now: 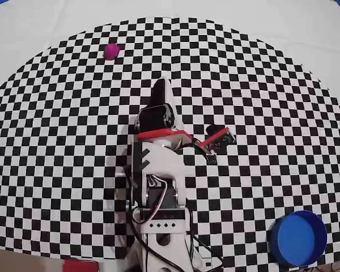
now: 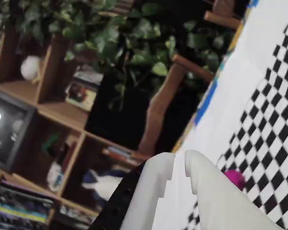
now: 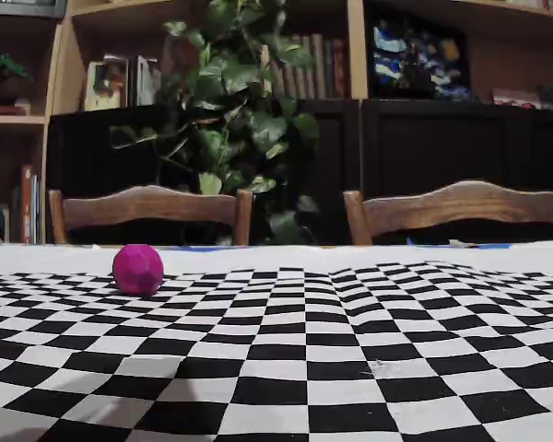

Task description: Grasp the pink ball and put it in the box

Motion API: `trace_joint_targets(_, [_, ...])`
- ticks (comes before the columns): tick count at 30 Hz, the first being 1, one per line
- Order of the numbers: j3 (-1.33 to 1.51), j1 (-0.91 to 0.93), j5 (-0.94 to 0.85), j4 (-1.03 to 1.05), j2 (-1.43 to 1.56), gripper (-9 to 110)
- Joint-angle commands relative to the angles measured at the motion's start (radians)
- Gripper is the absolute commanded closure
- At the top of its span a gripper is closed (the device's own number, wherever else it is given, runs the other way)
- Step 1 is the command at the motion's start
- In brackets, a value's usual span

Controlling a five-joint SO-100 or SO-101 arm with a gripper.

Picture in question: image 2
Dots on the grey picture book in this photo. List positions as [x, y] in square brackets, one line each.
[88, 77]

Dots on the white blue patterned mug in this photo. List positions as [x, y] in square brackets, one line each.
[54, 176]

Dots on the illustrated picture book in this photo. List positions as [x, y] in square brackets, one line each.
[80, 94]

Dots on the black white checkered mat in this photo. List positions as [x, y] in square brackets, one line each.
[230, 107]

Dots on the blue white penguin figure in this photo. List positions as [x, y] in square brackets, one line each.
[103, 184]

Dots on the row of colourful books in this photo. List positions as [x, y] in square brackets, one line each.
[21, 208]

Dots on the green toy bonsai tree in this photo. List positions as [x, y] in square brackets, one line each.
[50, 143]

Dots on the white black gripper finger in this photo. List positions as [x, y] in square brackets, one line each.
[146, 191]

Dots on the blue tape strip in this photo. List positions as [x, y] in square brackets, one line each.
[253, 3]
[206, 103]

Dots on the pink faceted ball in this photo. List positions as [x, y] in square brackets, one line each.
[236, 178]

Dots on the light wooden bookshelf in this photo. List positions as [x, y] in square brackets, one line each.
[62, 112]

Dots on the green leafy plant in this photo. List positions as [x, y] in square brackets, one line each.
[139, 28]

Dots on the orange book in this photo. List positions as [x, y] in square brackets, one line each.
[117, 154]

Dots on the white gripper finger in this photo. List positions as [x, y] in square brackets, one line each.
[218, 203]

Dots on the white round pot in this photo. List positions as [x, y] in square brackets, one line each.
[30, 68]

